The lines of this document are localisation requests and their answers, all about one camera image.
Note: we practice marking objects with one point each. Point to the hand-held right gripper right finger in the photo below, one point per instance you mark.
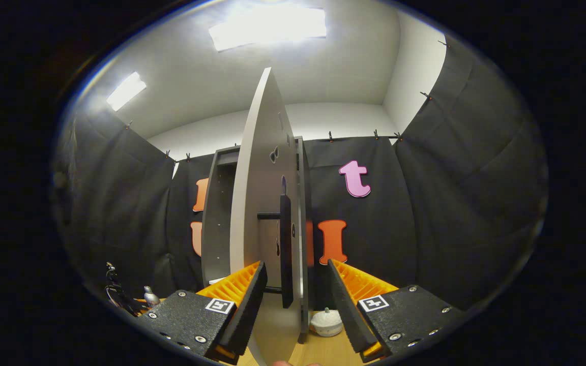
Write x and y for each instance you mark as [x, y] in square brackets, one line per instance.
[346, 315]

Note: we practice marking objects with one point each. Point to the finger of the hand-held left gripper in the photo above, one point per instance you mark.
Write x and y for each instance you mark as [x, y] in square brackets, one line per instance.
[142, 301]

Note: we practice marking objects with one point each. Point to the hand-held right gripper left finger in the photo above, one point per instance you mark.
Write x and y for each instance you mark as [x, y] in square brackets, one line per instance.
[250, 305]

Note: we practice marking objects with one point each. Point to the silver bottle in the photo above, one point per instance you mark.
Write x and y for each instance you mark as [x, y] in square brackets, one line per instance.
[151, 297]

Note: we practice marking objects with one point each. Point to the dark grey cabinet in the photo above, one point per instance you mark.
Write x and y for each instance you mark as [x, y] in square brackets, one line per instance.
[216, 229]

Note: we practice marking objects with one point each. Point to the beige cabinet door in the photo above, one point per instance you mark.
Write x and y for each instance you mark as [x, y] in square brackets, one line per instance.
[252, 178]

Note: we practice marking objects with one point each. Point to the white round lidded jar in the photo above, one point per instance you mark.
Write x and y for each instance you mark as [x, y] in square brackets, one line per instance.
[326, 323]

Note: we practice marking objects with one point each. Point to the black backdrop cloth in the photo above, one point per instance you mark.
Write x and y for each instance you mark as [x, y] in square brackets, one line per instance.
[450, 203]

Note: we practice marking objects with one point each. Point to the small ceiling light panel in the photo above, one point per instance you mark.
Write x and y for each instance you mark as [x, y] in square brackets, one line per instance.
[126, 91]

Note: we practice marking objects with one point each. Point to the large ceiling light panel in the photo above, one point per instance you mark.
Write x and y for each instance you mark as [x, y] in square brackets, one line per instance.
[267, 25]

